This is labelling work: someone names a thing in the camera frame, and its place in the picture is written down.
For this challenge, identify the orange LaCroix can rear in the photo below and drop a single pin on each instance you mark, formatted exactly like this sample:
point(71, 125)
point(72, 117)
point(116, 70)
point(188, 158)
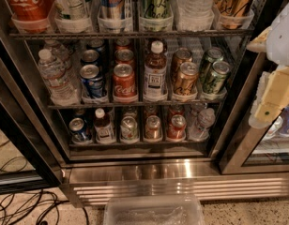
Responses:
point(180, 56)

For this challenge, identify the orange LaCroix can front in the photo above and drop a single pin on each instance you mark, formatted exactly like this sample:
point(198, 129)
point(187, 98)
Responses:
point(186, 78)

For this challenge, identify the clear plastic bin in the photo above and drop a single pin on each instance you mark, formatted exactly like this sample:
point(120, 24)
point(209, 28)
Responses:
point(154, 210)

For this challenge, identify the blue pepsi can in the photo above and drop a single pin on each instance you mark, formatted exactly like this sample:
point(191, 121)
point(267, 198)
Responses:
point(94, 88)
point(90, 57)
point(80, 131)

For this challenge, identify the white-green can bottom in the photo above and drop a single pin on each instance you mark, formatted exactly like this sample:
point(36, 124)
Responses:
point(129, 130)

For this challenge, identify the blue Pepsi can front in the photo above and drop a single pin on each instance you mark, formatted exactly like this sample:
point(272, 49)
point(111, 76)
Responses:
point(94, 88)

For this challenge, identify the tea bottle bottom shelf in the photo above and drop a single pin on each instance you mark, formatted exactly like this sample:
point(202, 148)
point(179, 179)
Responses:
point(103, 126)

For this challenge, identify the blue Pepsi can bottom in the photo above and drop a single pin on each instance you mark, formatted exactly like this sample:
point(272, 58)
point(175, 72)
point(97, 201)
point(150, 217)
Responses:
point(80, 131)

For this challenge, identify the steel fridge base grille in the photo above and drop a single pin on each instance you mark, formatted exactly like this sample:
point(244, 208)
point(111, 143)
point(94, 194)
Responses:
point(96, 184)

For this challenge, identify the closed right fridge door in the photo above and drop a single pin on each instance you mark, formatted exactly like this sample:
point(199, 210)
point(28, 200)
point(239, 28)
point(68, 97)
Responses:
point(252, 149)

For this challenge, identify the green LaCroix can front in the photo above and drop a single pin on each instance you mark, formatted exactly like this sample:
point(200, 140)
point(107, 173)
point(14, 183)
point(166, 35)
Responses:
point(215, 78)

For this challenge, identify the water bottle middle shelf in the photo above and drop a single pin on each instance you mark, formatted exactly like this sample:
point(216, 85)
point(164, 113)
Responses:
point(54, 74)

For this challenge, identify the water bottle bottom shelf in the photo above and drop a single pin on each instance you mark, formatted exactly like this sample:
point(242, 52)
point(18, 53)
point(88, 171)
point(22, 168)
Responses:
point(199, 129)

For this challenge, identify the red coke can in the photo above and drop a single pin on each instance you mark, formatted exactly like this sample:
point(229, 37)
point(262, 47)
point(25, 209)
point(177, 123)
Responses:
point(124, 83)
point(125, 56)

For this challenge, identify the top wire shelf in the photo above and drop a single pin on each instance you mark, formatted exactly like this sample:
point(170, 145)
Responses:
point(135, 34)

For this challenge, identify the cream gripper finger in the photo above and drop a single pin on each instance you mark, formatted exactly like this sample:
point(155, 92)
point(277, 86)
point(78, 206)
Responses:
point(258, 44)
point(272, 97)

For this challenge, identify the blue Red Bull can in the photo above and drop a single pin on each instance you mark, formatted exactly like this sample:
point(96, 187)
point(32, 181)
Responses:
point(114, 15)

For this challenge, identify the open glass fridge door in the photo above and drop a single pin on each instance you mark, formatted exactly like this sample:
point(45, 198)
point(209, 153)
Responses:
point(20, 130)

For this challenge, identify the red Coke can front middle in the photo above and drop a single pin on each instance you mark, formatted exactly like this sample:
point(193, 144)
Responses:
point(124, 83)

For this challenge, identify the red can bottom shelf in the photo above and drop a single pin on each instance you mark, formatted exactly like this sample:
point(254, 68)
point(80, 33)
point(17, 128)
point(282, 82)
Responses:
point(176, 128)

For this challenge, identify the brown tea bottle middle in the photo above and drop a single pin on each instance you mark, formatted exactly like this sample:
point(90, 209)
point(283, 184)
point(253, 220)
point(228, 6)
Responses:
point(155, 72)

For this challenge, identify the white-green can top shelf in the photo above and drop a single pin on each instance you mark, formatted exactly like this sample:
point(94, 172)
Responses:
point(73, 16)

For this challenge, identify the red Coca-Cola can top shelf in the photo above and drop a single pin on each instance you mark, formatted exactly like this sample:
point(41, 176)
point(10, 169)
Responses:
point(31, 16)

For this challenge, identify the middle wire shelf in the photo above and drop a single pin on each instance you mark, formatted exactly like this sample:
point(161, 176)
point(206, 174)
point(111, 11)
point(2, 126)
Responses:
point(133, 104)

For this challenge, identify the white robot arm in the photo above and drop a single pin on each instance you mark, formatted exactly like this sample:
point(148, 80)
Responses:
point(277, 43)

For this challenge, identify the green LaCroix can rear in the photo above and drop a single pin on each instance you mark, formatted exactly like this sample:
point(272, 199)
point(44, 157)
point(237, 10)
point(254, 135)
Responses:
point(210, 56)

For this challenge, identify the orange can bottom shelf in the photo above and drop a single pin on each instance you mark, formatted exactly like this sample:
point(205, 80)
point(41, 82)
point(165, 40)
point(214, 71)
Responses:
point(152, 128)

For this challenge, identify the wire shelf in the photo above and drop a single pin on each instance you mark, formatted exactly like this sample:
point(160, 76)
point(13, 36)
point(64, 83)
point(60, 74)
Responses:
point(135, 34)
point(133, 104)

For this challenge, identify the clear water bottle top shelf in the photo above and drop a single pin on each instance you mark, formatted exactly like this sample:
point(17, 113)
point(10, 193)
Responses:
point(193, 15)

